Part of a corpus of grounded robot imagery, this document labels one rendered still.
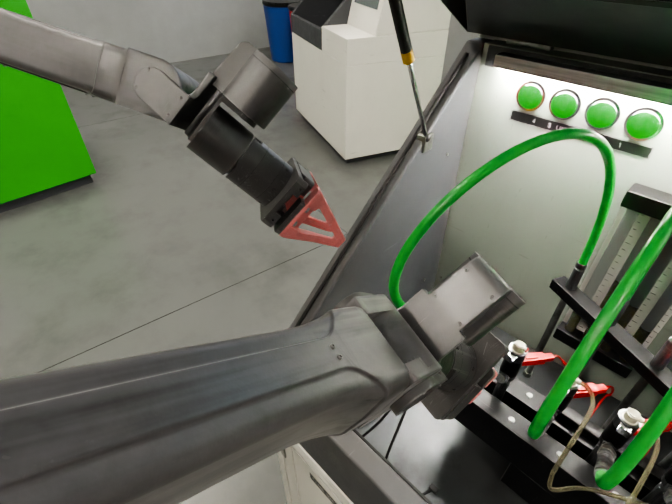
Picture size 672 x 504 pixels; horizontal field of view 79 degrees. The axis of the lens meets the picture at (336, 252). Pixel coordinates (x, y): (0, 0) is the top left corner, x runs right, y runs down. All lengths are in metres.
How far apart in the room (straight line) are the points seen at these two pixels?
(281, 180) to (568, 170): 0.56
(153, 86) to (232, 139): 0.09
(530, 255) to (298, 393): 0.82
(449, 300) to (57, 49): 0.46
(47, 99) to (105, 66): 3.05
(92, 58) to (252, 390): 0.42
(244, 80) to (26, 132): 3.17
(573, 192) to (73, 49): 0.78
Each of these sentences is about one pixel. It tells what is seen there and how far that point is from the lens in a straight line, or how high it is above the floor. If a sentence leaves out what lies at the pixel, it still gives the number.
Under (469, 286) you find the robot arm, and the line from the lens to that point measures 0.33.
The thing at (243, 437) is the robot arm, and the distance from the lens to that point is 0.17.
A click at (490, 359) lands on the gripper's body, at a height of 1.29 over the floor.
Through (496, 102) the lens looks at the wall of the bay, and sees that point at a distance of 0.89.
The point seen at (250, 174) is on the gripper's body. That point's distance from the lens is 0.46.
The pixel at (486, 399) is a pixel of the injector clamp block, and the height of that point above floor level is 0.98.
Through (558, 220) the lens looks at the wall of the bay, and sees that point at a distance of 0.91.
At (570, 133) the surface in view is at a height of 1.42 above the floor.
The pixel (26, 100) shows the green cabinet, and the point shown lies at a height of 0.70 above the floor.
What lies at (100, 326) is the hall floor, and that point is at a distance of 2.46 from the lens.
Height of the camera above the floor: 1.62
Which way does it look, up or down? 39 degrees down
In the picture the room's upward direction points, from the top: straight up
